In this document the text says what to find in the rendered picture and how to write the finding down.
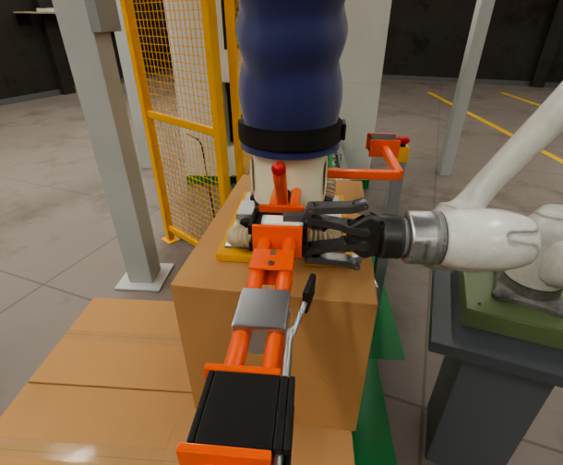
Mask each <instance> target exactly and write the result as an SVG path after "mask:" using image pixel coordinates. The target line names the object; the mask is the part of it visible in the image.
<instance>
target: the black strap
mask: <svg viewBox="0 0 563 465"><path fill-rule="evenodd" d="M345 134H346V123H345V119H341V118H340V117H338V121H337V123H336V124H335V125H331V126H328V127H324V128H320V129H313V130H303V131H272V130H263V129H258V128H254V127H251V126H248V125H246V124H245V121H244V117H243V116H242V117H240V119H239V120H238V136H239V140H240V141H241V142H242V143H244V144H245V145H247V146H248V147H251V148H254V149H261V150H266V151H275V152H308V151H316V150H322V149H328V148H331V147H333V146H335V145H337V144H338V143H339V142H340V141H341V140H345Z"/></svg>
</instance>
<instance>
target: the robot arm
mask: <svg viewBox="0 0 563 465"><path fill-rule="evenodd" d="M562 132H563V80H562V82H561V83H560V84H559V85H558V86H557V88H556V89H555V90H554V91H553V92H552V93H551V94H550V95H549V97H548V98H547V99H546V100H545V101H544V102H543V103H542V104H541V105H540V106H539V107H538V109H537V110H536V111H535V112H534V113H533V114H532V115H531V116H530V117H529V118H528V119H527V121H526V122H525V123H524V124H523V125H522V126H521V127H520V128H519V129H518V130H517V131H516V133H515V134H514V135H513V136H512V137H511V138H510V139H509V140H508V141H507V142H506V143H505V145H504V146H503V147H502V148H501V149H500V150H499V151H498V152H497V153H496V154H495V155H494V157H493V158H492V159H491V160H490V161H489V162H488V163H487V164H486V165H485V166H484V167H483V168H482V170H481V171H480V172H479V173H478V174H477V175H476V176H475V177H474V178H473V179H472V181H471V182H470V183H469V184H467V185H466V186H465V187H464V188H463V190H462V191H461V192H460V193H459V194H458V195H457V196H456V197H455V198H454V199H452V200H451V201H450V202H442V203H439V204H438V205H437V206H436V207H435V208H434V209H433V210H431V211H418V210H407V211H405V212H404V213H403V214H402V215H400V214H380V215H377V214H375V213H373V212H371V211H369V206H368V203H367V200H366V198H365V197H360V198H357V199H355V200H350V201H309V202H307V204H306V207H305V209H304V210H303V212H290V211H286V212H283V216H278V215H263V216H262V221H261V224H268V225H288V226H303V223H305V224H309V225H314V226H318V227H323V228H328V229H332V230H337V231H342V232H343V233H346V235H344V236H341V237H340V238H334V239H327V240H318V241H311V242H307V249H306V254H302V257H303V258H304V259H305V262H306V264H315V265H326V266H337V267H347V268H351V269H353V270H359V269H360V264H361V262H362V261H363V259H364V258H369V257H371V256H376V257H379V258H394V259H399V258H401V260H402V261H403V262H404V263H406V264H422V265H423V266H425V267H426V268H431V269H434V270H440V271H450V270H458V271H470V272H487V271H494V273H495V287H494V290H493V291H492V294H491V296H492V297H493V298H494V299H496V300H499V301H506V302H510V303H514V304H519V305H522V306H526V307H529V308H532V309H535V310H539V311H543V312H546V313H548V314H551V315H553V316H557V317H560V318H563V301H562V296H561V293H562V291H563V205H558V204H548V205H543V206H542V207H540V208H539V209H537V210H535V211H534V212H533V213H532V214H531V215H529V216H528V217H526V216H524V215H521V214H519V213H516V212H512V211H507V210H504V209H486V206H487V205H488V204H489V202H490V201H491V200H492V198H493V197H494V196H495V195H496V194H497V192H498V191H499V190H500V189H501V188H502V187H503V186H504V185H505V184H506V183H507V182H508V181H509V180H511V179H512V178H513V177H514V176H515V175H516V174H517V173H518V172H519V171H520V170H521V169H523V168H524V167H525V166H526V165H527V164H528V163H529V162H530V161H531V160H532V159H533V158H535V157H536V156H537V155H538V154H539V153H540V152H541V151H542V150H543V149H544V148H546V147H547V146H548V145H549V144H550V143H551V142H552V141H553V140H554V139H555V138H556V137H558V136H559V135H560V134H561V133H562ZM354 213H357V214H359V215H360V216H359V217H357V218H355V219H350V218H345V217H343V218H339V217H334V216H330V215H325V214H354ZM361 214H362V215H361ZM345 243H346V244H345ZM338 251H342V252H343V253H344V252H355V253H356V255H355V254H351V255H348V254H341V253H331V252H338Z"/></svg>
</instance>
